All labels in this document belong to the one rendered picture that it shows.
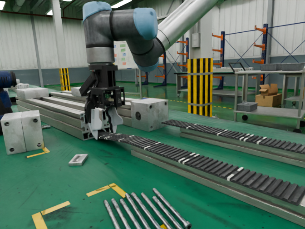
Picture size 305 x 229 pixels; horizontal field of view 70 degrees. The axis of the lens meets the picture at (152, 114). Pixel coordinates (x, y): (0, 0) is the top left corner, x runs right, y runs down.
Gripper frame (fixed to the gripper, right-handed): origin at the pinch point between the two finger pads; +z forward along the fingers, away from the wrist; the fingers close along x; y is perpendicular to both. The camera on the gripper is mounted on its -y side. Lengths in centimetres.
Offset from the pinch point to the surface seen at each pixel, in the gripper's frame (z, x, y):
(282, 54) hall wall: -42, 782, -184
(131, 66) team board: -23, 362, -446
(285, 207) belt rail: 0.8, -1.3, 49.4
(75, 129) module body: -0.6, -4.9, -8.6
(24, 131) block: -3.5, -19.1, -7.9
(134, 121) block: 0.0, 14.1, -2.6
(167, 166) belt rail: 1.5, -1.9, 28.0
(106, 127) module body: 0.0, 3.8, -4.3
